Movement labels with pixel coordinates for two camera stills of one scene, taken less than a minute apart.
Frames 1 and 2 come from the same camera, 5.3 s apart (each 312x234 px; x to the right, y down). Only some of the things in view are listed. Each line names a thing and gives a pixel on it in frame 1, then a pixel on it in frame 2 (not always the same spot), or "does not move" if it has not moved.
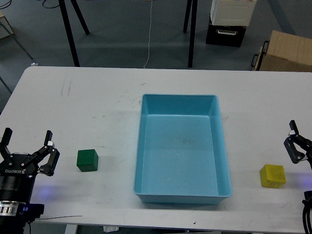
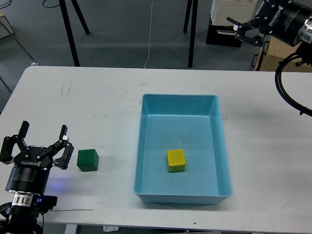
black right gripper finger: x=295 y=155 -> x=282 y=19
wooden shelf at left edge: x=6 y=29 does not move
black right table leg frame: x=193 y=22 does not move
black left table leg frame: x=67 y=23 does not move
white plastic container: x=232 y=12 does not move
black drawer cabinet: x=225 y=35 does not move
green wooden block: x=87 y=160 does not move
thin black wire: x=64 y=216 -> x=71 y=210
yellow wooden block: x=272 y=176 -> x=176 y=160
